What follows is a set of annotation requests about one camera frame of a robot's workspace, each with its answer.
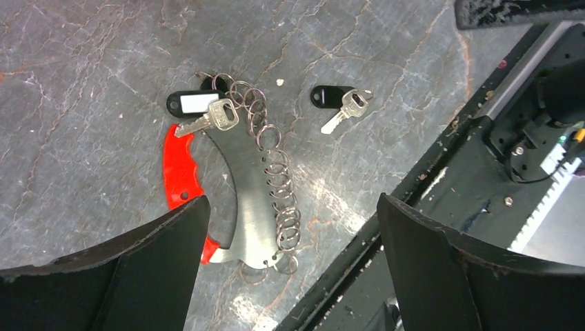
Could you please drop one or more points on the silver key with black tag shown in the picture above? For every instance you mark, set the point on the silver key with black tag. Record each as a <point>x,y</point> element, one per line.
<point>348,101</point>

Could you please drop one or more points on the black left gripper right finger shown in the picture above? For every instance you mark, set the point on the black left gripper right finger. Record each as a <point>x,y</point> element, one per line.
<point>447,280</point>

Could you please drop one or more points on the aluminium frame rail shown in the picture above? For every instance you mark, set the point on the aluminium frame rail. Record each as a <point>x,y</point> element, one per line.
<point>524,68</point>

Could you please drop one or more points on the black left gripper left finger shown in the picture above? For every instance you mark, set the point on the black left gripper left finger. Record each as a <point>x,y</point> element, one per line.
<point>140,280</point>

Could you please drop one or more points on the white toothed cable strip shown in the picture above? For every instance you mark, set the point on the white toothed cable strip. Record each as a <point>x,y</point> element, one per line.
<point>561,179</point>

